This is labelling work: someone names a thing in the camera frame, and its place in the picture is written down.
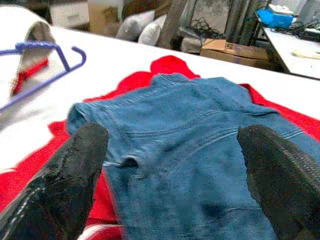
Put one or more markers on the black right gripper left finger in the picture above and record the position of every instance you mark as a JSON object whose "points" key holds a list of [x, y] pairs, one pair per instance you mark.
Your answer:
{"points": [[62, 187]]}

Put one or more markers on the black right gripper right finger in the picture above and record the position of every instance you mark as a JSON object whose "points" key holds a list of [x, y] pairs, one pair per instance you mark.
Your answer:
{"points": [[282, 187]]}

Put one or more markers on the blue denim jacket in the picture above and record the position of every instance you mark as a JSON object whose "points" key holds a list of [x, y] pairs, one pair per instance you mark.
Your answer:
{"points": [[175, 150]]}

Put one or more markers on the purple plastic hanger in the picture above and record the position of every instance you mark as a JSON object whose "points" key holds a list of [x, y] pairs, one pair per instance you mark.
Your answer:
{"points": [[37, 45]]}

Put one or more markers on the red plastic hanger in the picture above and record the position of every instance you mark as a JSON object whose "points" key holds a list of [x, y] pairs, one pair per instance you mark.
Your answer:
{"points": [[32, 70]]}

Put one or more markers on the brown cardboard box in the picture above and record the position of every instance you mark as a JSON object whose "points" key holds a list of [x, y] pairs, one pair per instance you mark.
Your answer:
{"points": [[237, 52]]}

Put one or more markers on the red printed t-shirt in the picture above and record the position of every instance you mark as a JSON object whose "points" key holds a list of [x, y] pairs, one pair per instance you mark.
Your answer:
{"points": [[165, 66]]}

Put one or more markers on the blue plastic item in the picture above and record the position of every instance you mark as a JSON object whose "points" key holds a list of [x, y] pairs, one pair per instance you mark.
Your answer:
{"points": [[275, 17]]}

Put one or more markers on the cream white jeans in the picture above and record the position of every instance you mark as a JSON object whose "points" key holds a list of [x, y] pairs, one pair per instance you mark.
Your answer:
{"points": [[15, 22]]}

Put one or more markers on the grey pillow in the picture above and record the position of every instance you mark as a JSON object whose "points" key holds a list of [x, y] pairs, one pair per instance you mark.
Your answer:
{"points": [[152, 31], [132, 25]]}

